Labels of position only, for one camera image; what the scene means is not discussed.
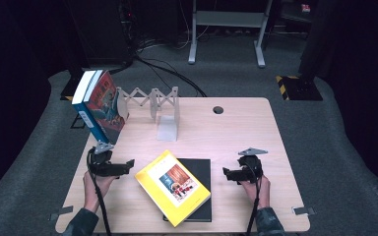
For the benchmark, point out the red illustrated book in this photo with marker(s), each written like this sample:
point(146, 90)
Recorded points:
point(106, 108)

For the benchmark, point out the white extendable book rack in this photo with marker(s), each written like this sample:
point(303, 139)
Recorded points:
point(167, 131)

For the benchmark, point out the white metal stand frame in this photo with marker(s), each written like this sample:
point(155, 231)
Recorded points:
point(229, 19)

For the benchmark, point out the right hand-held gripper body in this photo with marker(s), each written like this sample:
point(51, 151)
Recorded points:
point(251, 167)

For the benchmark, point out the yellow book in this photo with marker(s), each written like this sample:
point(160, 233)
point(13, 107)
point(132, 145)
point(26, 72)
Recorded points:
point(172, 188)

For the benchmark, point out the person's left hand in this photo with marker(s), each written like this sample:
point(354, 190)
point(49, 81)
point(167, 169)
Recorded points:
point(95, 190)

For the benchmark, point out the black book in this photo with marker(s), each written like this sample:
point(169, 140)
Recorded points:
point(201, 170)

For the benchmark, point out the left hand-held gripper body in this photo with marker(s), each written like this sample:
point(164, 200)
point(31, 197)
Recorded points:
point(101, 164)

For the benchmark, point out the black yellow striped base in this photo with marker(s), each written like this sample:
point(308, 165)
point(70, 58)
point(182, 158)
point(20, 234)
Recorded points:
point(297, 88)

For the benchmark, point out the black equipment cabinet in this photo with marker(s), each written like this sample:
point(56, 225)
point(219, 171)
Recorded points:
point(101, 29)

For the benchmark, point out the person's right hand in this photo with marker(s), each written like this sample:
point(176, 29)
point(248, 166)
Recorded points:
point(259, 193)

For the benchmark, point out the grey tape strip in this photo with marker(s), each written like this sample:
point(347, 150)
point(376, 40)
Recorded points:
point(60, 212)
point(303, 210)

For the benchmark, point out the black floor stand base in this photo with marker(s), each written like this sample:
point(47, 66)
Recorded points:
point(70, 88)

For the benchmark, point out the black upright column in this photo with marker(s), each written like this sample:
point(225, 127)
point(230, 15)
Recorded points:
point(315, 39)

